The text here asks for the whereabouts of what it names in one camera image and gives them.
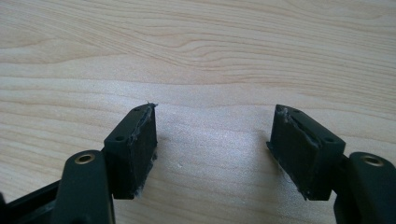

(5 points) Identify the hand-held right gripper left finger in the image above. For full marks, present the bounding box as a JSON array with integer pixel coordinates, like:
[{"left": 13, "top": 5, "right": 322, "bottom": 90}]
[{"left": 103, "top": 103, "right": 159, "bottom": 201}]

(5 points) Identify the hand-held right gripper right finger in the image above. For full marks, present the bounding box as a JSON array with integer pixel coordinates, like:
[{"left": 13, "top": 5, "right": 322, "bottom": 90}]
[{"left": 266, "top": 104, "right": 347, "bottom": 202}]

